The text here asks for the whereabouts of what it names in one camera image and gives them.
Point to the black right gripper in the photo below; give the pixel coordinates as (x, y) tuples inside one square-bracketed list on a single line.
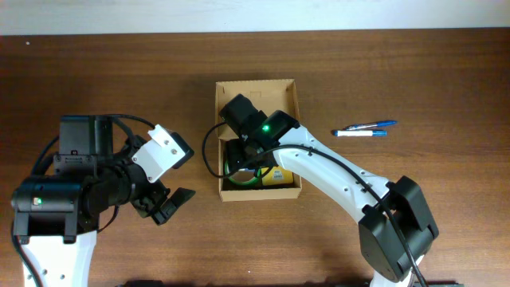
[(237, 158)]

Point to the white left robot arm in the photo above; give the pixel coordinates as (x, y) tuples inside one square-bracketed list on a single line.
[(100, 164)]

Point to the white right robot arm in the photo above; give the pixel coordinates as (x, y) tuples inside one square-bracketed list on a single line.
[(396, 226)]

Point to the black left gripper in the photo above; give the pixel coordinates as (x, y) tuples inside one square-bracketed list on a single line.
[(150, 199)]

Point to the yellow spiral notepad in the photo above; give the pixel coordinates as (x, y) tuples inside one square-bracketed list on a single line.
[(276, 176)]

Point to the brown cardboard box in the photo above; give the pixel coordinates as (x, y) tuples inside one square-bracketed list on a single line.
[(268, 96)]

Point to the blue white whiteboard marker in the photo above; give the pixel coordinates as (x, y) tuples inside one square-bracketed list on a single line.
[(360, 133)]

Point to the blue ballpoint pen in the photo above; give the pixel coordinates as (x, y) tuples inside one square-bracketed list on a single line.
[(378, 124)]

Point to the green tape roll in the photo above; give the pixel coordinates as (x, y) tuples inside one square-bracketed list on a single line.
[(243, 176)]

